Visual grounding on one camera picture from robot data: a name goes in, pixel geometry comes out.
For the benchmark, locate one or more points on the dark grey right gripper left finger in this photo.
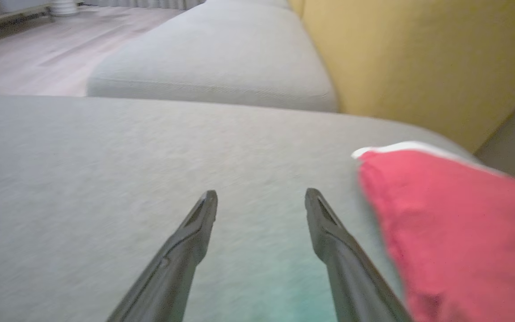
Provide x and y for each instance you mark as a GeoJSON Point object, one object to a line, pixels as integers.
{"type": "Point", "coordinates": [168, 273]}

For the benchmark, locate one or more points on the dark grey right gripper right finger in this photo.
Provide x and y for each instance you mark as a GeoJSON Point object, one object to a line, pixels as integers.
{"type": "Point", "coordinates": [351, 277]}

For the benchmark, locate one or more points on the red shorts with white stripe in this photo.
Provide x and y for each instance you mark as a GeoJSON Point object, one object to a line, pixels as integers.
{"type": "Point", "coordinates": [463, 232]}

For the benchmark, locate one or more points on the large grey sofa seat cushion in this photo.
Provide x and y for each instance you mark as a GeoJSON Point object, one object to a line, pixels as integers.
{"type": "Point", "coordinates": [105, 179]}

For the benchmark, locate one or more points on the small grey sofa seat cushion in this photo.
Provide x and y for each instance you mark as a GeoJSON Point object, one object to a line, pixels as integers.
{"type": "Point", "coordinates": [217, 53]}

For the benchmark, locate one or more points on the yellow sofa back cushion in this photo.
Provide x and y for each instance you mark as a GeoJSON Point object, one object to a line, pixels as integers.
{"type": "Point", "coordinates": [418, 58]}
{"type": "Point", "coordinates": [297, 5]}

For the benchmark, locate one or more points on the white ribbed round base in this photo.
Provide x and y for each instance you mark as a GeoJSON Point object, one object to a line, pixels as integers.
{"type": "Point", "coordinates": [64, 6]}

